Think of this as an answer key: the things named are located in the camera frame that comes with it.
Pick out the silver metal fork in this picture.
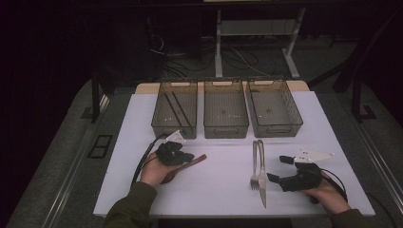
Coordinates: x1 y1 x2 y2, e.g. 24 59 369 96
250 140 260 192

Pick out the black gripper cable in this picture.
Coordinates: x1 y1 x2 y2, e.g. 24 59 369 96
130 132 169 189
319 168 350 204

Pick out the white metal stand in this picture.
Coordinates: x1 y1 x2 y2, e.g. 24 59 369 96
214 8 307 80

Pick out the silver metal knife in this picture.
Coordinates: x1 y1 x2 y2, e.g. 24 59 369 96
257 139 268 209

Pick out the smoky translucent plastic bin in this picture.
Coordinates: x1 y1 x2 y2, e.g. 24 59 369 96
151 79 199 140
202 79 250 140
245 77 304 139

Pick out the brown wooden spoon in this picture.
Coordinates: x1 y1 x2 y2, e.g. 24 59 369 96
160 153 208 185

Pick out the floor cable bundle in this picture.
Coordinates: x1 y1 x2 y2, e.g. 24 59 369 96
147 33 264 79

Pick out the person's right hand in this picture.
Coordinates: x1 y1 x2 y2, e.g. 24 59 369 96
300 171 352 217

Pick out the black chopstick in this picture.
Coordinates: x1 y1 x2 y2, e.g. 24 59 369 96
171 90 193 128
163 91 184 128

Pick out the black metal stand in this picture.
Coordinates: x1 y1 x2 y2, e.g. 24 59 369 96
90 67 110 124
351 77 378 123

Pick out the black floor outlet frame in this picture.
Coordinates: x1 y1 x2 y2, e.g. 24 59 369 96
87 134 114 160

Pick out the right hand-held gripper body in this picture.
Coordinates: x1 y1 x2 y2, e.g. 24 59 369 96
278 147 336 193

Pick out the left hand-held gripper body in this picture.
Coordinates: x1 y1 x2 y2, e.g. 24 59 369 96
154 129 188 167

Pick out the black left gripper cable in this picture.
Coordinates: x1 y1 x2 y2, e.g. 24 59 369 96
130 132 169 189

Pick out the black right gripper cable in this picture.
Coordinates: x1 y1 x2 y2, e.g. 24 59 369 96
319 168 350 204

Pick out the metal floor rail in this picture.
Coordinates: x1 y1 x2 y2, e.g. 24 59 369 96
42 94 110 228
353 120 403 205

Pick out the person's left hand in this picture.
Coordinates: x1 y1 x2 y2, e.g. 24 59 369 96
139 151 182 188

